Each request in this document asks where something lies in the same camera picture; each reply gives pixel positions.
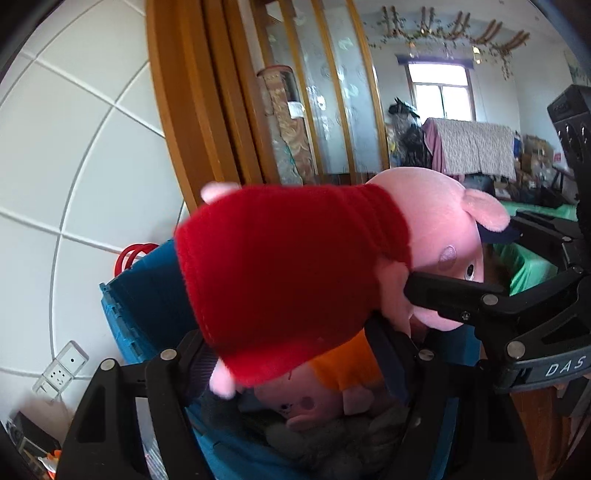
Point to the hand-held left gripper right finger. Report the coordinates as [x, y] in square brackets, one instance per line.
[390, 364]

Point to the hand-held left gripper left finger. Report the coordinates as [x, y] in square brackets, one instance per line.
[201, 369]

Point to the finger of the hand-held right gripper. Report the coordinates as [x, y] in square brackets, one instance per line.
[554, 228]
[443, 290]

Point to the blue plastic storage bin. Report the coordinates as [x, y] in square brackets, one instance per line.
[147, 295]

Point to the pink pig plush red dress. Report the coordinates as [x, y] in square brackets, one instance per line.
[286, 258]

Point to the pile of cardboard boxes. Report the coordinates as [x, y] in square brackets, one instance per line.
[538, 161]

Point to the pink pig plush orange dress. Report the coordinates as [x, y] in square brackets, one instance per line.
[341, 369]

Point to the green cloth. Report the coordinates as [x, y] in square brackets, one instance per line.
[524, 272]

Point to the grey plush toy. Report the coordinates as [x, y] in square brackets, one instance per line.
[341, 443]

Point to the floral cloth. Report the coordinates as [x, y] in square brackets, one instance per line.
[480, 143]

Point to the pink cloth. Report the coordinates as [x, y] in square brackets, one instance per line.
[434, 143]

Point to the window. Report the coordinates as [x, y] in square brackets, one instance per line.
[441, 92]

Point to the dark clothes pile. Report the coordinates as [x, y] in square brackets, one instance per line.
[406, 134]

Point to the ceiling vine decoration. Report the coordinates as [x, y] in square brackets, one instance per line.
[443, 27]

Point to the black gift box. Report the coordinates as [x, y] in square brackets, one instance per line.
[30, 434]

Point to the rolled patterned carpet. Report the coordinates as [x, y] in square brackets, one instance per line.
[288, 129]

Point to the frosted glass panels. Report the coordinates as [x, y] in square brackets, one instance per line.
[323, 92]

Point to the white wall socket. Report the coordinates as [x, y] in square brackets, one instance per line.
[60, 371]

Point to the wooden partition frame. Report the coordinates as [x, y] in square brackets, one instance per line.
[198, 101]

